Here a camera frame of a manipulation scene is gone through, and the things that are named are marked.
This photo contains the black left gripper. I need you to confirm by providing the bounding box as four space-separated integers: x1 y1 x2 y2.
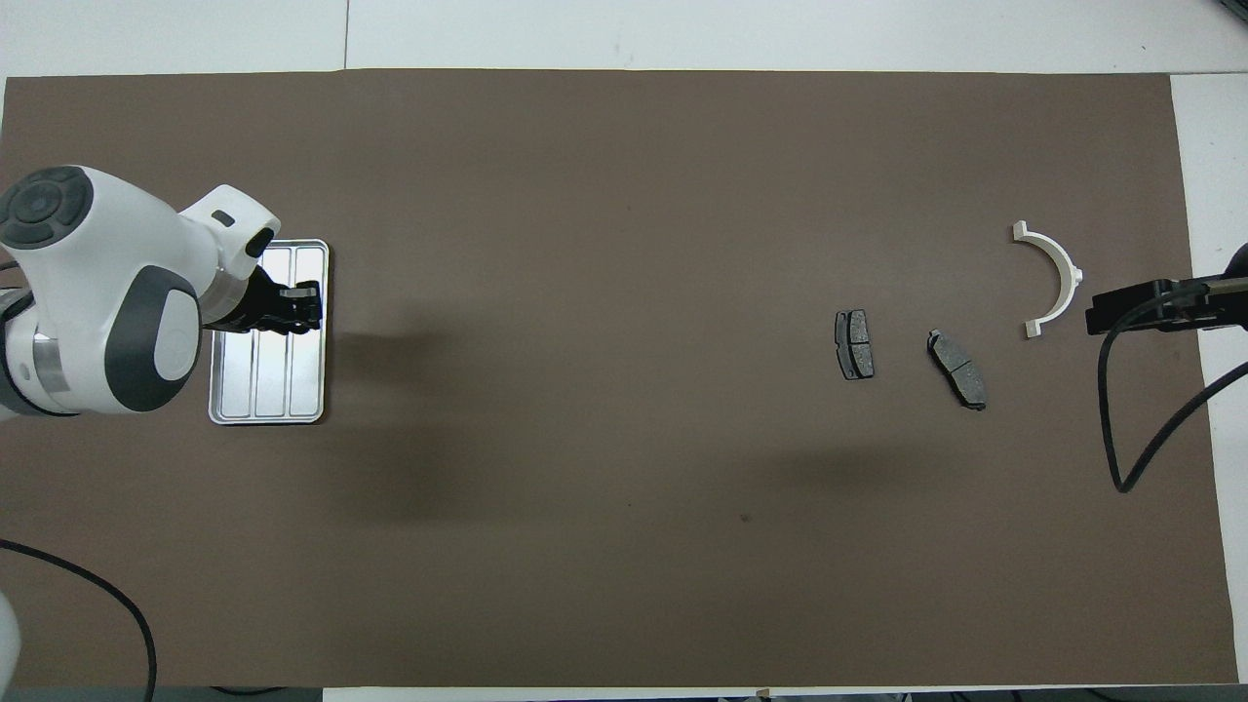
200 265 325 337

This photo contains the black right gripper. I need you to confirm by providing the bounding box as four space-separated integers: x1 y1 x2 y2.
1086 242 1248 335

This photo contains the silver metal tray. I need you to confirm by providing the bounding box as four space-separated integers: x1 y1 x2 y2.
208 239 331 426

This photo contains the long dark grey brake pad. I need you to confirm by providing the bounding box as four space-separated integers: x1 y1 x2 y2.
926 330 989 411

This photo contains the short dark grey brake pad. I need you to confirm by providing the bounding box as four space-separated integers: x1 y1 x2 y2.
834 309 876 381

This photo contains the brown table mat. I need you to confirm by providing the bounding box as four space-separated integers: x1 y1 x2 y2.
0 68 1239 688

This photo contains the white semicircular plastic bracket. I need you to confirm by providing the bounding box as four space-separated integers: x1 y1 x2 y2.
1012 221 1085 339

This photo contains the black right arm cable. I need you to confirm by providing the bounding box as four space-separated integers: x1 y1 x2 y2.
1097 291 1248 493

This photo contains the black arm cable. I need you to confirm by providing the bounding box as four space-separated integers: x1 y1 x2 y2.
1097 291 1248 493
0 539 159 702

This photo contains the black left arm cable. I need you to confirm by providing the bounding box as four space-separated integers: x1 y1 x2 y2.
0 539 159 702

